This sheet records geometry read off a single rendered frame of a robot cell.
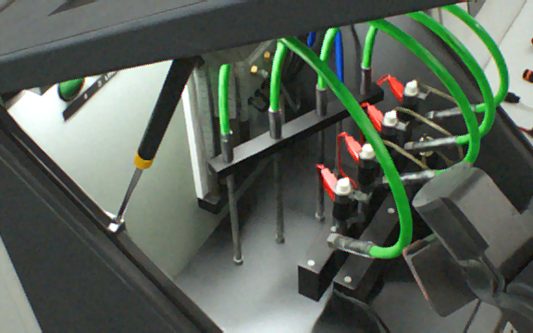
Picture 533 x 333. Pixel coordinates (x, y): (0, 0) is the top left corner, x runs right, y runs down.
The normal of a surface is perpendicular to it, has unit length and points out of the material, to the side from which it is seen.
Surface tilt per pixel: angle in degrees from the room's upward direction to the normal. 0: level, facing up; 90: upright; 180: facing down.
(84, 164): 90
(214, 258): 0
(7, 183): 90
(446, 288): 47
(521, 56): 0
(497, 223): 39
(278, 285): 0
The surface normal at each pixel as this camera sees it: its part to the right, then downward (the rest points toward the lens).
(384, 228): -0.04, -0.69
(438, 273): 0.15, 0.04
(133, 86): 0.86, 0.35
